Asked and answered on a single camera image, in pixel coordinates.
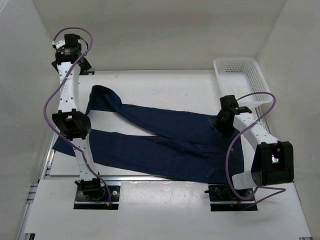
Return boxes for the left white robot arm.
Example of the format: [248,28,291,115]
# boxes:
[52,33,105,200]

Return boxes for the aluminium rail frame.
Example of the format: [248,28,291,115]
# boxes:
[14,71,313,240]

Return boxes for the dark blue denim trousers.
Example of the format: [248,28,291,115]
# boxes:
[52,84,247,186]

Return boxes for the white perforated plastic basket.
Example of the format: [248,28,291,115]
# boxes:
[213,57,273,108]

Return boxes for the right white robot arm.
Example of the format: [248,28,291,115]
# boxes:
[211,95,294,200]

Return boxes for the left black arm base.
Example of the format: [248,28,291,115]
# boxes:
[73,178,121,210]

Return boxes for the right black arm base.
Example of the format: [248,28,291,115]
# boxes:
[204,184,258,212]

